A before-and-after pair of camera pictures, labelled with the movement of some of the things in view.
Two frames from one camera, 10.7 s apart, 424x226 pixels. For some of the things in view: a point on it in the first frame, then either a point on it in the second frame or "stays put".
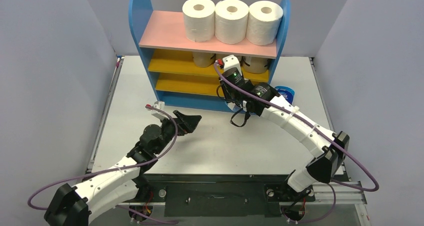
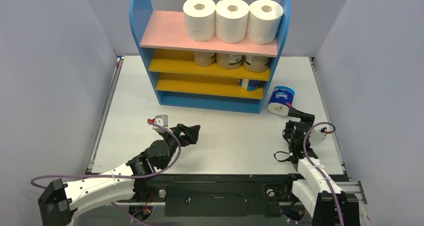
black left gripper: x=185 y=124 to x=190 y=134
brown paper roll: x=256 y=65 stays put
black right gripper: x=227 y=87 to x=303 y=117
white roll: x=231 y=21 stays put
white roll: x=262 y=22 stays put
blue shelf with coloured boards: x=188 y=72 stays put
